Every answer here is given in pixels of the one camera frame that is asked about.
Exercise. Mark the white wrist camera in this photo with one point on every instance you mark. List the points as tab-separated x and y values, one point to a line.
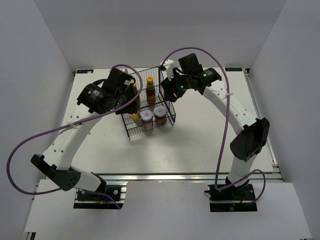
167	66
124	72

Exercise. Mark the orange jar white lid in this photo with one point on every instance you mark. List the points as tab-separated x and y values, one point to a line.
160	115

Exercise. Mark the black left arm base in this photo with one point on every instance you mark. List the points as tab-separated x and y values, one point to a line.
94	193

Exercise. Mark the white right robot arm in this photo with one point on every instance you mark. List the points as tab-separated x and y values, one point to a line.
251	132

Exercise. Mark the aluminium front rail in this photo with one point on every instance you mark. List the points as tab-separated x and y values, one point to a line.
184	177

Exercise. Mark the black cap pepper shaker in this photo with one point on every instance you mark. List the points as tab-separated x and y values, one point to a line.
137	118

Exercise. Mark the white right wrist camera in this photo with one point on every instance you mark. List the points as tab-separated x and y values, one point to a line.
167	66

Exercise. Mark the green label sauce bottle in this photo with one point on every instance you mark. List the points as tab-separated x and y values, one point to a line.
135	90

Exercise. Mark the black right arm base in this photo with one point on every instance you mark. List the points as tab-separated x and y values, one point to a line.
226	201

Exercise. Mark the black wire tiered rack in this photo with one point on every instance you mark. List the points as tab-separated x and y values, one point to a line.
130	127

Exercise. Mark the blue label sticker left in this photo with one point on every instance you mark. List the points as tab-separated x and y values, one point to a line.
84	71

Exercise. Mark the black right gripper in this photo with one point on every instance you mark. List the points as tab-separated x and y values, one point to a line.
169	90

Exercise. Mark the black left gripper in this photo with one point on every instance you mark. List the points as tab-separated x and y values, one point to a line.
130	93

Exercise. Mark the blue label sticker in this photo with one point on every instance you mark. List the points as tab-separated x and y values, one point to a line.
233	69
84	71

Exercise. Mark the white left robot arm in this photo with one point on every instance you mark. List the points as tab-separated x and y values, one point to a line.
56	161

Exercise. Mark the blue label sticker right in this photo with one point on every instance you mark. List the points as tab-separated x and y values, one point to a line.
233	69

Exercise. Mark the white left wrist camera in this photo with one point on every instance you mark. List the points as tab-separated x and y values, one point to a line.
124	72

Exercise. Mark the red chili sauce bottle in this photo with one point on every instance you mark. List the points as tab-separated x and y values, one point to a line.
150	90

